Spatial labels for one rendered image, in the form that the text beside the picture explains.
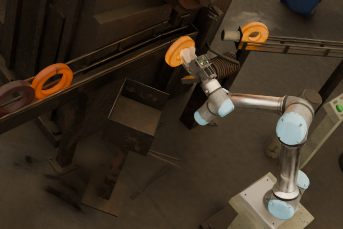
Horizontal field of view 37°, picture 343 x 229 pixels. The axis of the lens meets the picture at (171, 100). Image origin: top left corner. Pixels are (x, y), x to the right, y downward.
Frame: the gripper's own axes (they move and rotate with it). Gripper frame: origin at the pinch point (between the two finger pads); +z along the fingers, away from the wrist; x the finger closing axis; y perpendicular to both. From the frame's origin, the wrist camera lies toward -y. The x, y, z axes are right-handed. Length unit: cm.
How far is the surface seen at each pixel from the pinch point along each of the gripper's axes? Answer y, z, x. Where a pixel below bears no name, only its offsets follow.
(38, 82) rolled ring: -16, 14, 60
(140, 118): -20.3, -16.1, 24.5
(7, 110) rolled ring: -27, 12, 72
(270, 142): -64, -55, -78
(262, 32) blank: -10, -4, -65
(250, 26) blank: -9, 1, -59
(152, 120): -19.3, -19.5, 20.3
